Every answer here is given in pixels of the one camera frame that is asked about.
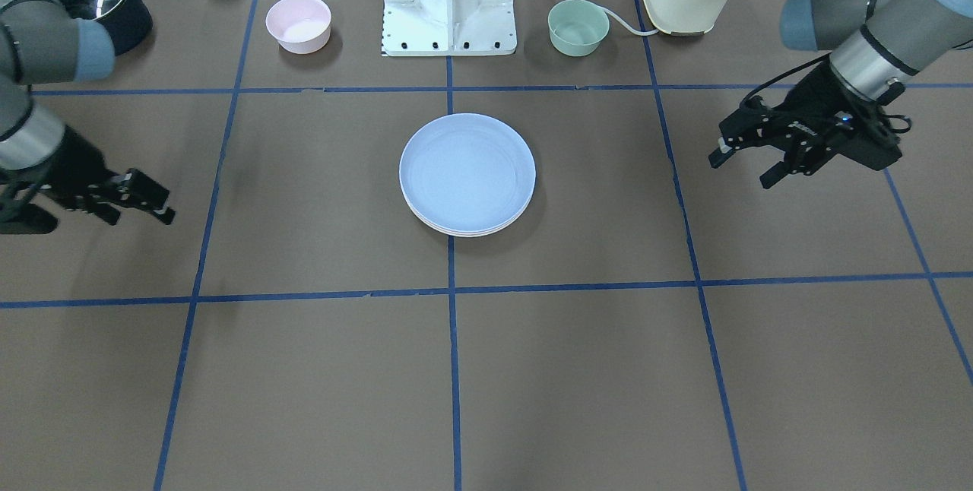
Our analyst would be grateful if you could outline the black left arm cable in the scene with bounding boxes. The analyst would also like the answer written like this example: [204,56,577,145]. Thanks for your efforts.
[741,54,833,119]

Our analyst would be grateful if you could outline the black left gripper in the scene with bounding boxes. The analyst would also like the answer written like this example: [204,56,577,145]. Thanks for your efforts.
[708,59,875,190]

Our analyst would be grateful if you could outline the pink plate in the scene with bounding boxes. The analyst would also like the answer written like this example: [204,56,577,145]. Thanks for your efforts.
[406,198,532,237]

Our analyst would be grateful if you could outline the green bowl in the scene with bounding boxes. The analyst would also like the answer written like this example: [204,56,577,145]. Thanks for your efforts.
[547,0,610,58]

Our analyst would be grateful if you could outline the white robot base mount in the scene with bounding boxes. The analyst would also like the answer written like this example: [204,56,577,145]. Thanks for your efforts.
[380,0,518,57]

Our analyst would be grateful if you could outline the blue plate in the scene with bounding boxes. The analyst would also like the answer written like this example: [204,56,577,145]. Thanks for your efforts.
[398,113,537,203]

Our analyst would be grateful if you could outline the pink bowl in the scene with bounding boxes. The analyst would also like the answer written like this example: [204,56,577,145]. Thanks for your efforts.
[265,0,333,55]

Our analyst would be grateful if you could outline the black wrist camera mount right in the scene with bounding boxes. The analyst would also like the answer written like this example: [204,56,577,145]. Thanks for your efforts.
[1,179,59,235]

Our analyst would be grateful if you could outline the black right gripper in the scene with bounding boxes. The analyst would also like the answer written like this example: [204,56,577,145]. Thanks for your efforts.
[30,126,176,226]

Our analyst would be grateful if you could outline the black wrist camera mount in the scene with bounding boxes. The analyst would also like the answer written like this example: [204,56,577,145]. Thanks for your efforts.
[1,179,59,235]
[836,96,913,171]

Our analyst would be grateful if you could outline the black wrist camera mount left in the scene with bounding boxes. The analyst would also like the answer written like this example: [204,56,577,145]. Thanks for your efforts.
[836,96,913,171]

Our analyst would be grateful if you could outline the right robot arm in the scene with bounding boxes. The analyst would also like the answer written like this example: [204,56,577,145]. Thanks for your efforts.
[2,0,175,235]

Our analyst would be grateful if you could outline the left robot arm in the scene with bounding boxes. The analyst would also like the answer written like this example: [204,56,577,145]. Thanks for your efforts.
[708,0,971,188]

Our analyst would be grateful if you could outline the cream white plate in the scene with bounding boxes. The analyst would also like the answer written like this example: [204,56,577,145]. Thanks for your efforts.
[409,206,528,238]

